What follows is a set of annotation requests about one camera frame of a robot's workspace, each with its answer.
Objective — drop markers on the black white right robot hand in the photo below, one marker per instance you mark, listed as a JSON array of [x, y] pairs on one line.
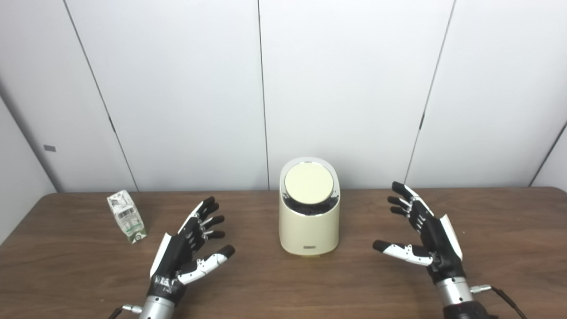
[[438, 241]]

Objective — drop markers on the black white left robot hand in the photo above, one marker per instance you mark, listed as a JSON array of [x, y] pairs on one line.
[[170, 257]]

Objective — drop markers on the white green milk carton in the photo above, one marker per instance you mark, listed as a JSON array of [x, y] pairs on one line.
[[127, 217]]

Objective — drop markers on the round cream bin lid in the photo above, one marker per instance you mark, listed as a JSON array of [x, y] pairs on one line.
[[308, 183]]

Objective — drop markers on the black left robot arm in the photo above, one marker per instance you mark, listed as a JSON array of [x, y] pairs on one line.
[[156, 309]]

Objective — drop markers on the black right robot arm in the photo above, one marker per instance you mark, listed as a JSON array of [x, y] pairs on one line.
[[456, 294]]

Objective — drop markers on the cream-colored trash bin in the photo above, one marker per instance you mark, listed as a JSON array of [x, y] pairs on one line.
[[308, 232]]

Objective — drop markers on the black plastic bin liner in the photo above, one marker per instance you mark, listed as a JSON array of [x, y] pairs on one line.
[[310, 209]]

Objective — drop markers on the black wall panel hinge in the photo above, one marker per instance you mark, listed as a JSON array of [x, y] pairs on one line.
[[111, 124], [421, 121]]

